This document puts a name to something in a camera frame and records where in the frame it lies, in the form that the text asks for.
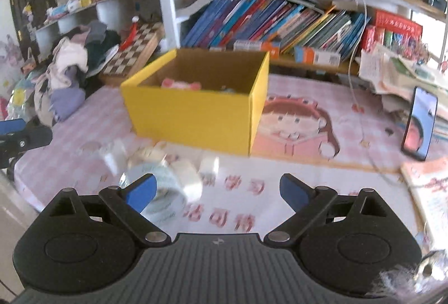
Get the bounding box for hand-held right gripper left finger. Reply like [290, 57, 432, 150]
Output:
[42, 174, 172, 249]

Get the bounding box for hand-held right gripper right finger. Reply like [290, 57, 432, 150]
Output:
[263, 173, 393, 249]

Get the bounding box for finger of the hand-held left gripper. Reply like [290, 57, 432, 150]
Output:
[0, 119, 27, 136]
[0, 125, 54, 159]

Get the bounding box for clear tape roll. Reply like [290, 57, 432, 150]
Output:
[119, 164, 188, 225]

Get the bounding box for white charger plug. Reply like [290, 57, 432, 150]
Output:
[199, 156, 220, 183]

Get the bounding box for yellow cardboard box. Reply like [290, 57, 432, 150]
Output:
[120, 48, 271, 156]

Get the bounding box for pink soft item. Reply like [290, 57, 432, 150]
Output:
[160, 78, 202, 92]

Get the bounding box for colourful plastic bags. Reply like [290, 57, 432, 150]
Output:
[0, 38, 40, 122]

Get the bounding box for pink printed desk mat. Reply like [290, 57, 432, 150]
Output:
[14, 75, 436, 250]

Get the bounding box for pile of clothes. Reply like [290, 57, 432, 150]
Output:
[32, 20, 122, 127]

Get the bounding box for wooden chessboard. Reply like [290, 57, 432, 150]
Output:
[99, 22, 166, 87]

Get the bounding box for pink booklet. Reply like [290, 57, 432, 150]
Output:
[400, 157, 448, 250]

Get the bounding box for orange white carton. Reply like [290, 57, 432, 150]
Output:
[233, 40, 281, 59]
[293, 46, 342, 67]

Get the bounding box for red white toy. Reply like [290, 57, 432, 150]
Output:
[120, 16, 141, 50]

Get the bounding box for black smartphone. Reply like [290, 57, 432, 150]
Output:
[401, 86, 439, 162]

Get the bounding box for stack of papers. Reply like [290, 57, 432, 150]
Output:
[358, 44, 448, 110]

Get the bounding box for row of colourful books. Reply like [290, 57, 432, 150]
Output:
[180, 0, 372, 61]

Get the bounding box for red thick books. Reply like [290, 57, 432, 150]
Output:
[361, 9, 423, 53]

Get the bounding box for white cable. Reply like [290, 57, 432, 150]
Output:
[336, 0, 415, 190]

